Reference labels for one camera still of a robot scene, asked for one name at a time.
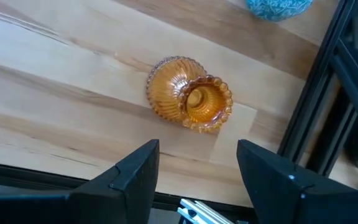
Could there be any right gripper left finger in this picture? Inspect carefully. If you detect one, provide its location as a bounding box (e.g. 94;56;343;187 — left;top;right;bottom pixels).
0;139;160;224

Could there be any black aluminium rig frame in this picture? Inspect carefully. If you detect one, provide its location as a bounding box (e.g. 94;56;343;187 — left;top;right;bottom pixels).
0;0;358;220

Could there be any amber glass candlestick holder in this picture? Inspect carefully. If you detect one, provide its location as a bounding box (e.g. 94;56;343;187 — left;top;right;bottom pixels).
145;55;234;134

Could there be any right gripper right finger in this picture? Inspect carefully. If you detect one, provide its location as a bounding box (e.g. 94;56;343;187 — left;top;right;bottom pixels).
236;139;358;224

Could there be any silver aluminium extrusion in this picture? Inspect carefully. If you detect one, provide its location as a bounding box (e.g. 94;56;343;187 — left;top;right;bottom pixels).
177;198;236;224

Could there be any teal patterned bowl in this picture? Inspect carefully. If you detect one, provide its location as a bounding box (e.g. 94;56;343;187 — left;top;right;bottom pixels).
245;0;314;22

